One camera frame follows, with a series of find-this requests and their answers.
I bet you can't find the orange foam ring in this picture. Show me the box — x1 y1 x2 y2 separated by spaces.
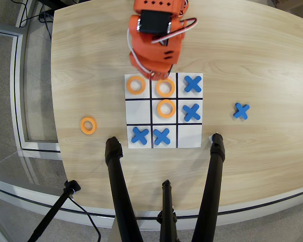
126 76 147 96
156 99 177 119
156 78 176 98
80 116 97 135

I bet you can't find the white tic-tac-toe board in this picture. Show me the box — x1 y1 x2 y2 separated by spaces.
124 73 204 149

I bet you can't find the thick black tripod leg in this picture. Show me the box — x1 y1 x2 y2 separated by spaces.
191 133 226 242
105 136 144 242

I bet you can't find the black furniture base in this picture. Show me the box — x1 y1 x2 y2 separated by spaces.
37 0 91 8

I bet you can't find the blue foam cross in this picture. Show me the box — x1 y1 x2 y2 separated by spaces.
153 128 171 146
182 103 201 122
131 127 150 146
233 102 250 120
184 76 202 93

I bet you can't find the white metal floor frame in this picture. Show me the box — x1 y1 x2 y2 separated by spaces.
0 21 62 153

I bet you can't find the thin black tripod leg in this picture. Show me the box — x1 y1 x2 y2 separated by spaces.
156 179 179 242

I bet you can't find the black camera tripod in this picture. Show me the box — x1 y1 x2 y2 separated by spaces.
0 176 303 230

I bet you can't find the orange moving gripper finger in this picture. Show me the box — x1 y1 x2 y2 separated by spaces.
142 65 174 81

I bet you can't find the brown cardboard box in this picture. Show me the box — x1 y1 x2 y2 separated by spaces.
270 0 303 12

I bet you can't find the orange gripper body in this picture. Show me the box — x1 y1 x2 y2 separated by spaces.
129 32 185 71

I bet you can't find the black stand pole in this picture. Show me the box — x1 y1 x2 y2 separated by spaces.
27 179 81 242

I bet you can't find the black cable with plug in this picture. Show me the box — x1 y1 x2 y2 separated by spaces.
15 0 54 38

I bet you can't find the black stand cable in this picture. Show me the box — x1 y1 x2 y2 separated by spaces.
68 196 102 242

